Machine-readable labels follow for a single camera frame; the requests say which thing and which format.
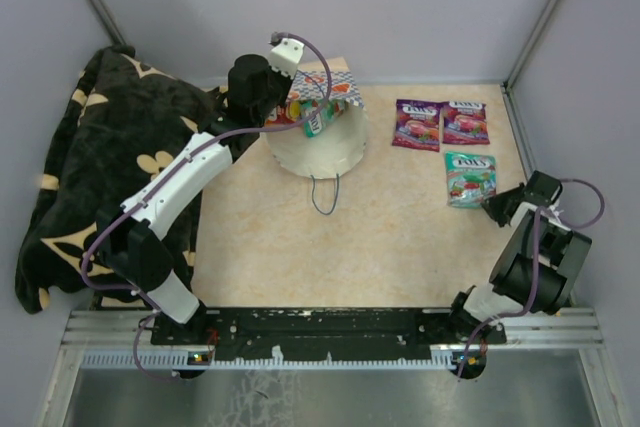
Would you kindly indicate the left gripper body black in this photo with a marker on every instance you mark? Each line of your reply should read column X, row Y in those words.
column 279, row 85

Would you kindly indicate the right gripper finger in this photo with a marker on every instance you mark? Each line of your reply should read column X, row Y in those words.
column 501, row 215
column 507, row 201

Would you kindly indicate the orange Fox's candy packet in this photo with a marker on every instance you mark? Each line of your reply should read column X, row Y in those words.
column 290, row 113

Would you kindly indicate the teal Fox's candy packet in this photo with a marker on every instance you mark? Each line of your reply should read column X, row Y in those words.
column 471, row 179
column 328, row 115

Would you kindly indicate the blue checkered paper bag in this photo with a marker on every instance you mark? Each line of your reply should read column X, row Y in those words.
column 328, row 157

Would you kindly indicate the purple Fox's candy packet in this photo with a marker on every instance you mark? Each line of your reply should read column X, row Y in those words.
column 464, row 123

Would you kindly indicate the pink Fox's candy packet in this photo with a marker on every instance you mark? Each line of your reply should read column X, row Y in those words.
column 417, row 125

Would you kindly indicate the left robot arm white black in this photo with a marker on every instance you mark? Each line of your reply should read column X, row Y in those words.
column 131, row 238

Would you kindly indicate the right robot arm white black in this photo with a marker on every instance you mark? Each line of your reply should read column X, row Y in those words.
column 536, row 271

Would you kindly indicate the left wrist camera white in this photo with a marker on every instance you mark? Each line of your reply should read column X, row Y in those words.
column 285, row 55

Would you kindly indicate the right aluminium frame post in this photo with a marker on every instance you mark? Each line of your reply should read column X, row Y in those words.
column 540, row 27

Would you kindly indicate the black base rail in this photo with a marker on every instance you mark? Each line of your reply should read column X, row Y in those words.
column 318, row 334

